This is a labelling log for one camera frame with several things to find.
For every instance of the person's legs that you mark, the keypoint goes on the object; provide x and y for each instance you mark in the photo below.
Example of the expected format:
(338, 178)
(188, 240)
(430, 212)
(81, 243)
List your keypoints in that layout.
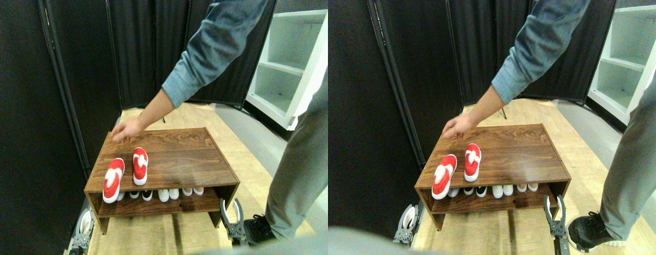
(636, 175)
(301, 175)

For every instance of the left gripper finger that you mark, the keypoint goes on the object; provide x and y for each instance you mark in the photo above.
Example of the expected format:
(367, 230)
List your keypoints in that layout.
(79, 236)
(92, 220)
(417, 218)
(403, 234)

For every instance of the red shoe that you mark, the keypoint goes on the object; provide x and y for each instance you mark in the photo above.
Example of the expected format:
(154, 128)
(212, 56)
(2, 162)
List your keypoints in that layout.
(140, 166)
(444, 178)
(472, 162)
(113, 180)

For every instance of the person's hand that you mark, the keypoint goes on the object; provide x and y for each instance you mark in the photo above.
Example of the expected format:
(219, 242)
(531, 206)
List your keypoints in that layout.
(459, 126)
(128, 129)

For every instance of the brown shoe rack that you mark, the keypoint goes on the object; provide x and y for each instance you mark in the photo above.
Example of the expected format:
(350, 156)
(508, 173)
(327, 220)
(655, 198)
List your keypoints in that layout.
(511, 156)
(174, 159)

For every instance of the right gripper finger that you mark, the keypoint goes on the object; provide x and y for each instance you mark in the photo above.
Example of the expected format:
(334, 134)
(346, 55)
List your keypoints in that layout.
(563, 222)
(226, 224)
(241, 225)
(550, 222)

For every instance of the black curtain stand pole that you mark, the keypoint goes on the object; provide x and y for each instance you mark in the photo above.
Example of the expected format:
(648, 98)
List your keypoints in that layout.
(65, 90)
(394, 79)

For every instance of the white shelf unit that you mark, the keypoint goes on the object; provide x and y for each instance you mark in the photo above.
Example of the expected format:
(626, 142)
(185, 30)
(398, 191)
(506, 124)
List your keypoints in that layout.
(285, 48)
(633, 42)

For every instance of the black and white shoe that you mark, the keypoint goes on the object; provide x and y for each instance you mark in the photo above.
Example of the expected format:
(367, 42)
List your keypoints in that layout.
(481, 191)
(147, 195)

